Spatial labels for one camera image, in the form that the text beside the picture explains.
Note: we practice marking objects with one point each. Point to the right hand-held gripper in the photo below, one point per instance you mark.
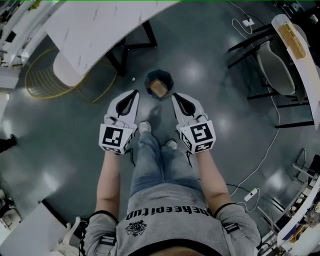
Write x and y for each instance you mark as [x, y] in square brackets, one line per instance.
[200, 133]

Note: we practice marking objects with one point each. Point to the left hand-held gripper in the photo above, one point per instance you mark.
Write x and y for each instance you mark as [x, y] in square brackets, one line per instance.
[111, 136]

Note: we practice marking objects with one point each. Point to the brown container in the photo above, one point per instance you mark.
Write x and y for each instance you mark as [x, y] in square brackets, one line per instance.
[158, 88]

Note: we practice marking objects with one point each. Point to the black trash bin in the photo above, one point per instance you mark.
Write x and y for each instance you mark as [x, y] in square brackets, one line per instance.
[150, 77]

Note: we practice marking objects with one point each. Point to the person's left forearm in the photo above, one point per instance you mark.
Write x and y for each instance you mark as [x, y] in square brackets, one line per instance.
[110, 180]

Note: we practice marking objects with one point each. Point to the person's right forearm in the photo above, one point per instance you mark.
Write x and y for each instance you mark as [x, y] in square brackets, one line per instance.
[212, 180]

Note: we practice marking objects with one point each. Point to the person's left shoe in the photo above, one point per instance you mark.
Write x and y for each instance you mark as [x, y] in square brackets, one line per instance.
[145, 127]

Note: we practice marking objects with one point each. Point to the person's shoe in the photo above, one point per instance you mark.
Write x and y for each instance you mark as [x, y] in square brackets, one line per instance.
[172, 144]
[145, 127]

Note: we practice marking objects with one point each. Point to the person's right shoe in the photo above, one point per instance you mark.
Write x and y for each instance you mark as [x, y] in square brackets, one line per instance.
[172, 144]

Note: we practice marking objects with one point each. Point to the person's blue jeans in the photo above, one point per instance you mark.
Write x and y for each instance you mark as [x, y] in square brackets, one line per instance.
[160, 170]

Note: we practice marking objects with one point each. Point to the white marble table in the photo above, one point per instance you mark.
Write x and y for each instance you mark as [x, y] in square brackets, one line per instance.
[100, 32]

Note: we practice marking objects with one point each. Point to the grey chair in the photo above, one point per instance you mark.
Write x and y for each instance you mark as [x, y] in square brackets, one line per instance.
[273, 67]

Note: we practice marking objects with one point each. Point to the white power strip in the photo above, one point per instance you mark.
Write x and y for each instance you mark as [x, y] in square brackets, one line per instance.
[248, 22]
[251, 194]

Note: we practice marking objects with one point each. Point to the person's grey shirt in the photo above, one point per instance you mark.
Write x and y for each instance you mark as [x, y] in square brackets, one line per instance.
[172, 225]

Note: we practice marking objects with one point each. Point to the white long table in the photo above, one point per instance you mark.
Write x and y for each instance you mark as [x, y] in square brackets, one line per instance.
[303, 82]

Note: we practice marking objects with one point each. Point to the wooden box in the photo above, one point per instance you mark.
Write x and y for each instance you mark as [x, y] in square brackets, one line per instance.
[291, 40]

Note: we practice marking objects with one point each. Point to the white desk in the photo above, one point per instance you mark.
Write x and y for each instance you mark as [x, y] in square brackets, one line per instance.
[27, 230]

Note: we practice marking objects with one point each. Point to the cluttered white workbench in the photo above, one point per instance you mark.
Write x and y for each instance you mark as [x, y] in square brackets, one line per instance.
[300, 217]

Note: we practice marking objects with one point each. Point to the black table frame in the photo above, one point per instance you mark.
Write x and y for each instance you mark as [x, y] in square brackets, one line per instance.
[252, 52]

